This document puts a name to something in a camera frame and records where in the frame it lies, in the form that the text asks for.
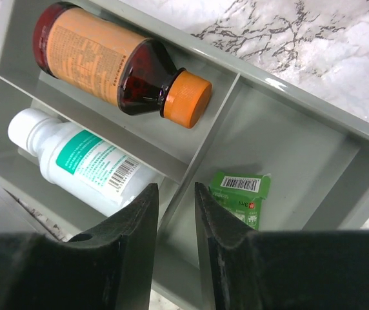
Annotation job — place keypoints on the brown medicine bottle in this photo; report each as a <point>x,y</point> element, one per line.
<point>117,65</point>

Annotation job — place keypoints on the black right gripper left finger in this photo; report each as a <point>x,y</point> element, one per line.
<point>108,266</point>

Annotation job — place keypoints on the white medicine bottle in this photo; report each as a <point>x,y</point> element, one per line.
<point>88,167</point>

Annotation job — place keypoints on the grey plastic tray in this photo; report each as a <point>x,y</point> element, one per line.
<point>316,154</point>

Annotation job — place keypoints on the small green box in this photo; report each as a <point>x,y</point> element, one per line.
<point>241,194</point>

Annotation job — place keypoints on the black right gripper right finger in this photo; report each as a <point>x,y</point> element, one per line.
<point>242,268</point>

